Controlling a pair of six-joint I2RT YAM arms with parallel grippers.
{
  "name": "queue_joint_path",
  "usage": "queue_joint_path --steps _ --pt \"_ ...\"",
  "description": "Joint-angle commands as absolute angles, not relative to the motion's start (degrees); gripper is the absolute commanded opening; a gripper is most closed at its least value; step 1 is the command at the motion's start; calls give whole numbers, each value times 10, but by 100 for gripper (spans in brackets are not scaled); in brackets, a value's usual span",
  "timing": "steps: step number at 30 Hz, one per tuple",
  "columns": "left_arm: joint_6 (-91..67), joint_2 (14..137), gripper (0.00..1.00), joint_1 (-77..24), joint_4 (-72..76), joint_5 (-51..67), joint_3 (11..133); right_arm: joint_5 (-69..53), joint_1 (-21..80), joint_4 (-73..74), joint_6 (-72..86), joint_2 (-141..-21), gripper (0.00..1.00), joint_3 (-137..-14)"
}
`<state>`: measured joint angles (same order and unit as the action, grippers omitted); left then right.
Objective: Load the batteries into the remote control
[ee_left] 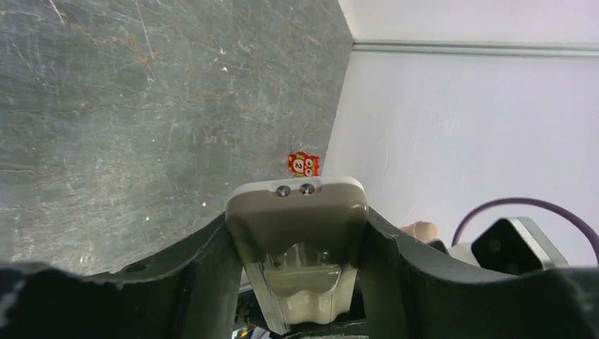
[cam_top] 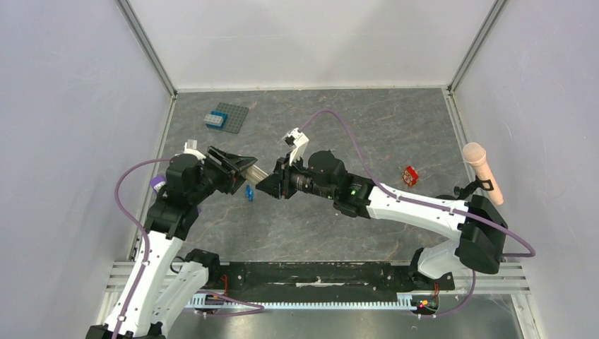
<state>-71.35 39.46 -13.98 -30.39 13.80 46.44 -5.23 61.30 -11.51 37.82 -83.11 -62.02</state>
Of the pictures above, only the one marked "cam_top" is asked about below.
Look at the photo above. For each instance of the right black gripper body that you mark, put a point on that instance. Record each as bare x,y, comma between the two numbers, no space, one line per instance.
285,181

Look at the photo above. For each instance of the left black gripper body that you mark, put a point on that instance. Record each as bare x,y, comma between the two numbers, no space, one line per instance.
215,176

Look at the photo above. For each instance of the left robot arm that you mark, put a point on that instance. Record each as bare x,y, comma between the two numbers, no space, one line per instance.
145,308

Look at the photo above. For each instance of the black microphone stand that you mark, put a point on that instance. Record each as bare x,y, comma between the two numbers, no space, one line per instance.
468,190

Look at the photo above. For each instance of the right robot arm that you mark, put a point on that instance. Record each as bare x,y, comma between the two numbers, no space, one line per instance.
474,230

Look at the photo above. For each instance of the grey lego baseplate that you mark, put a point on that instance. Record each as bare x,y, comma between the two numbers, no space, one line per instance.
233,116

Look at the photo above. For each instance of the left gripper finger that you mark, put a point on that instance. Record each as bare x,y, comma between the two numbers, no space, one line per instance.
231,163
235,182

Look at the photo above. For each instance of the white cable duct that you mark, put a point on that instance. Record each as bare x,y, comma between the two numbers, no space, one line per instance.
402,303

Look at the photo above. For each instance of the beige remote control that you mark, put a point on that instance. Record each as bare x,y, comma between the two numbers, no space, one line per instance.
254,174

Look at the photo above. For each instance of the pink microphone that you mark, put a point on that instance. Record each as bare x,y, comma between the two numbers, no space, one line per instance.
476,156

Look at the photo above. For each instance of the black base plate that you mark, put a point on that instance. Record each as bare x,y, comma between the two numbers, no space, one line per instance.
321,281

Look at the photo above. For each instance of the blue lego brick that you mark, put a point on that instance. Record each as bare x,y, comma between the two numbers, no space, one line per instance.
219,113

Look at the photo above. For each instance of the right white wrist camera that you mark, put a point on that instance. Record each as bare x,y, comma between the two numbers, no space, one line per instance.
298,143

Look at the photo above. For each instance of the red toy figure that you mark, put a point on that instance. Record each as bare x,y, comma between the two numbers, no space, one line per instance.
410,176

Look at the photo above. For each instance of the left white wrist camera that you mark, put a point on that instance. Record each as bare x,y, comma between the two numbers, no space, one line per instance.
191,148

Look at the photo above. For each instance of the grey lego brick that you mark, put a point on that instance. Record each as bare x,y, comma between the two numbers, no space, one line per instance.
214,120

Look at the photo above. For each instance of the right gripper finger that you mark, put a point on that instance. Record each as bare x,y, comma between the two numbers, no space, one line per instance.
271,185
280,166

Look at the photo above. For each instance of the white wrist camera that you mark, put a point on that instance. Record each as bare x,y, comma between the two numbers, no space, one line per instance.
191,148
298,143

